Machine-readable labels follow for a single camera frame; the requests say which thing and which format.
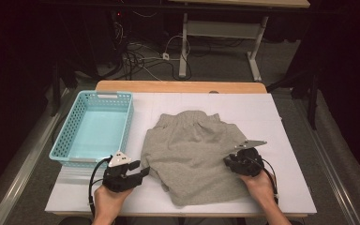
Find person's right hand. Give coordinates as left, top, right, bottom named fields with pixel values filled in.
left=238, top=170, right=278, bottom=204

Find tangle of floor cables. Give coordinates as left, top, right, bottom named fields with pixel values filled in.
left=112, top=10, right=195, bottom=82

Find grey shorts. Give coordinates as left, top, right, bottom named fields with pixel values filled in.
left=140, top=110, right=257, bottom=208

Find metal floor rail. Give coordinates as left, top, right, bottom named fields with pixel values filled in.
left=0, top=88, right=71, bottom=225
left=294, top=98, right=360, bottom=225

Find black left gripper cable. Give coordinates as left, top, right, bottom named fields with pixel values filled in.
left=88, top=157, right=112, bottom=218

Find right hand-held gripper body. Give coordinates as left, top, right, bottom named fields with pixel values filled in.
left=223, top=139, right=268, bottom=178

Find black curtain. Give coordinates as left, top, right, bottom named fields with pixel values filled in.
left=318, top=0, right=360, bottom=195
left=0, top=0, right=57, bottom=204

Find white frame desk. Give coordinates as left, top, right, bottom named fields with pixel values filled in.
left=168, top=0, right=311, bottom=83

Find wooden table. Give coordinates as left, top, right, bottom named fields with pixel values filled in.
left=52, top=80, right=308, bottom=218

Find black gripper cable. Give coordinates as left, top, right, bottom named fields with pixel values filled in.
left=252, top=156, right=279, bottom=204
left=88, top=157, right=112, bottom=218

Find light blue plastic basket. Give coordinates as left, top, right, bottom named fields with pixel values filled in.
left=49, top=90, right=135, bottom=169

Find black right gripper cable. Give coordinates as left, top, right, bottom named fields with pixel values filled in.
left=252, top=156, right=279, bottom=204

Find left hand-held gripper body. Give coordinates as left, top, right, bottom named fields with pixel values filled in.
left=102, top=150, right=145, bottom=193

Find black stand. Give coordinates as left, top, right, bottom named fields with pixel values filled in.
left=50, top=57, right=80, bottom=117
left=265, top=60, right=321, bottom=131

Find person's left hand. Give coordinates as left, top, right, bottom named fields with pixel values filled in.
left=92, top=184, right=134, bottom=225

